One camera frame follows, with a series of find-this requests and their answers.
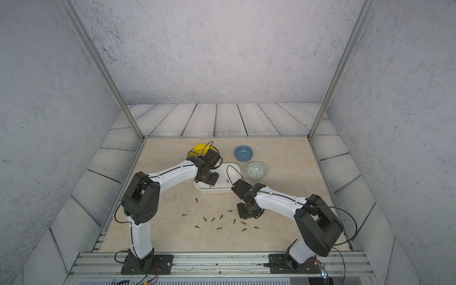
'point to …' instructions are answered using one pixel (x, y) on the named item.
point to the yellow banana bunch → (201, 148)
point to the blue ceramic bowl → (243, 153)
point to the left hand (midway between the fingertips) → (214, 180)
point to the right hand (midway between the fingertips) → (246, 214)
